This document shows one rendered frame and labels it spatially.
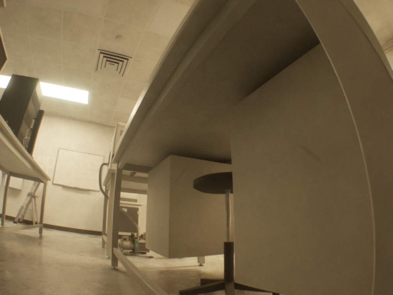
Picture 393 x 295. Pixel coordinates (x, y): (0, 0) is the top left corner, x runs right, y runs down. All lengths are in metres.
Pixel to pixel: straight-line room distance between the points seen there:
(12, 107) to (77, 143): 2.96
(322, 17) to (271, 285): 0.58
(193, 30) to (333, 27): 0.42
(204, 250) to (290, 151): 0.93
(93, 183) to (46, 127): 1.91
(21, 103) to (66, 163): 2.81
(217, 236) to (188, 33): 1.15
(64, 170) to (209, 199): 4.36
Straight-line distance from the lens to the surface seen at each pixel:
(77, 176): 5.24
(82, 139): 5.50
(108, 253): 2.15
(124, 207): 4.54
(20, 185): 5.35
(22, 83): 3.01
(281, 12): 0.59
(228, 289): 1.00
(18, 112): 2.79
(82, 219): 5.15
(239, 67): 0.71
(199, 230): 1.29
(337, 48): 0.23
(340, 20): 0.25
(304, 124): 0.55
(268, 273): 0.61
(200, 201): 1.31
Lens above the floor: 0.39
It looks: 21 degrees up
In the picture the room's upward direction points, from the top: straight up
